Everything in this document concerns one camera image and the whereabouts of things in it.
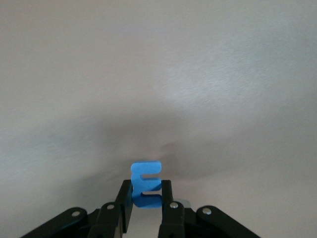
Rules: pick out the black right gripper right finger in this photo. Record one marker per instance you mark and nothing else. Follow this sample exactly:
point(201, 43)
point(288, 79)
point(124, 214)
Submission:
point(178, 223)

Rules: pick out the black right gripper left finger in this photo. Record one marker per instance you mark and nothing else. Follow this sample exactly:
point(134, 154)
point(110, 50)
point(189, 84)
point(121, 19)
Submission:
point(104, 220)

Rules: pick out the blue foam letter E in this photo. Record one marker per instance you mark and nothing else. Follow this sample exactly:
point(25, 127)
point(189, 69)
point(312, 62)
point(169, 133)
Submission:
point(138, 178)

